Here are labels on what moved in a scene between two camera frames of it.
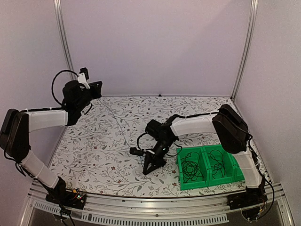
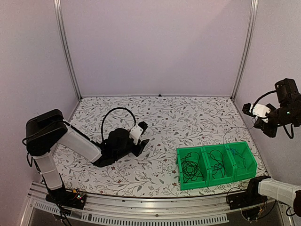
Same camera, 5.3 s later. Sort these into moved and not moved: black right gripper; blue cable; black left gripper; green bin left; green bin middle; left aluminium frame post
Moved: blue cable; black right gripper; black left gripper
Not moved: green bin middle; green bin left; left aluminium frame post
